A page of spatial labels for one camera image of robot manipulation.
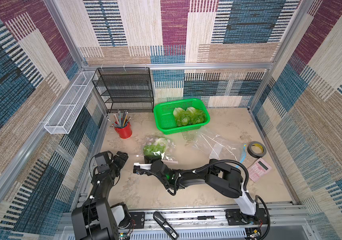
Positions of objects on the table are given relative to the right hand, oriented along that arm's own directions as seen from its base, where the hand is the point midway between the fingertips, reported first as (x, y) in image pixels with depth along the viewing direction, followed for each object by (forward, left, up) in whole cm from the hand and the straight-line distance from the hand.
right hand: (149, 154), depth 87 cm
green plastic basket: (+38, -6, -6) cm, 39 cm away
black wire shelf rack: (+46, +19, +11) cm, 51 cm away
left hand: (-1, +15, -3) cm, 16 cm away
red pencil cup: (+21, +21, -6) cm, 30 cm away
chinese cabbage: (+27, -19, +1) cm, 33 cm away
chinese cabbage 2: (+27, -29, +2) cm, 40 cm away
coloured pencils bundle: (+24, +22, +2) cm, 33 cm away
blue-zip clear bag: (+10, -41, -9) cm, 43 cm away
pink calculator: (-6, -63, -8) cm, 64 cm away
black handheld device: (-34, -10, -4) cm, 36 cm away
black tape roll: (+11, -68, -8) cm, 70 cm away
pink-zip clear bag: (+3, -6, +2) cm, 7 cm away
